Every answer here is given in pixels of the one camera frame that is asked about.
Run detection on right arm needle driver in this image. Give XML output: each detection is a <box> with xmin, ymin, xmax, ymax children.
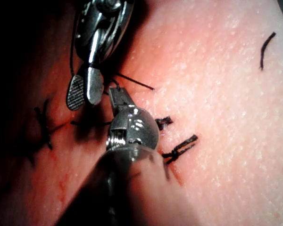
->
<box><xmin>72</xmin><ymin>0</ymin><xmax>135</xmax><ymax>68</ymax></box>

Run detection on left arm needle driver jaw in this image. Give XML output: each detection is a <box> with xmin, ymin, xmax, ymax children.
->
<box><xmin>117</xmin><ymin>87</ymin><xmax>135</xmax><ymax>107</ymax></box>
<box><xmin>108</xmin><ymin>87</ymin><xmax>124</xmax><ymax>114</ymax></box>

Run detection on tissue pad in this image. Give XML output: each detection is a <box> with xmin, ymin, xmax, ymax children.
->
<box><xmin>0</xmin><ymin>0</ymin><xmax>283</xmax><ymax>226</ymax></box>

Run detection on right arm needle driver jaw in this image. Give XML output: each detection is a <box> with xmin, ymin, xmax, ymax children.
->
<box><xmin>85</xmin><ymin>66</ymin><xmax>104</xmax><ymax>105</ymax></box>
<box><xmin>66</xmin><ymin>74</ymin><xmax>86</xmax><ymax>112</ymax></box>

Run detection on left arm needle driver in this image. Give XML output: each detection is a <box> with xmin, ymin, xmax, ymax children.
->
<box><xmin>105</xmin><ymin>105</ymin><xmax>160</xmax><ymax>150</ymax></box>

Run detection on black stitching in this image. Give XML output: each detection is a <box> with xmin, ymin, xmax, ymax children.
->
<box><xmin>33</xmin><ymin>99</ymin><xmax>199</xmax><ymax>165</ymax></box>

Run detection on short black thread piece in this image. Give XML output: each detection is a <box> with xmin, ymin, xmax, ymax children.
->
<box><xmin>258</xmin><ymin>31</ymin><xmax>277</xmax><ymax>71</ymax></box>

